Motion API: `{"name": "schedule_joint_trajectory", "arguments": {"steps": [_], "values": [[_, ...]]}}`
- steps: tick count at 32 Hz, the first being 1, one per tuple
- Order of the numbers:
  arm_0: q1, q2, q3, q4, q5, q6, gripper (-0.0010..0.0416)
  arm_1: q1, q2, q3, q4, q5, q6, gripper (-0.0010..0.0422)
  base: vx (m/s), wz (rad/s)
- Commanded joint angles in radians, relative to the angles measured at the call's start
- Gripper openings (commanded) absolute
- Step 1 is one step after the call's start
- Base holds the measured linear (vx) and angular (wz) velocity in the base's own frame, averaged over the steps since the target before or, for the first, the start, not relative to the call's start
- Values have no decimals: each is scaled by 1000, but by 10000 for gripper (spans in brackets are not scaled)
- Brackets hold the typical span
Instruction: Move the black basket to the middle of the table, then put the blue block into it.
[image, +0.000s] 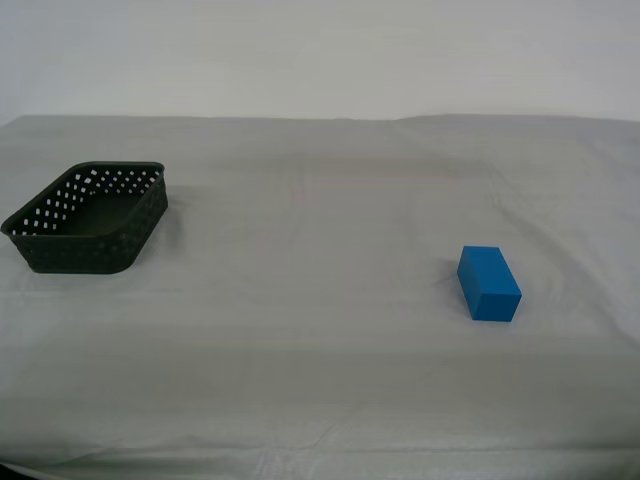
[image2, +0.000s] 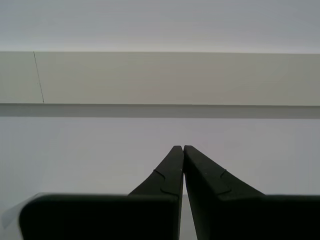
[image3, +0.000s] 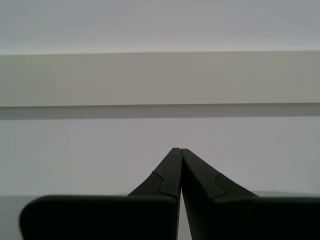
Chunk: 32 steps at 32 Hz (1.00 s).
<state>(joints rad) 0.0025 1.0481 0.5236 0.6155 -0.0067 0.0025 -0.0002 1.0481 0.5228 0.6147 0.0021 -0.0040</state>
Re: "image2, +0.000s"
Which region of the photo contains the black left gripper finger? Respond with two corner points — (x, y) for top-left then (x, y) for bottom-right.
(183, 144), (320, 240)
(19, 145), (185, 240)

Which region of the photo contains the white tablecloth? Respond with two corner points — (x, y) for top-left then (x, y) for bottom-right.
(0, 116), (320, 240)

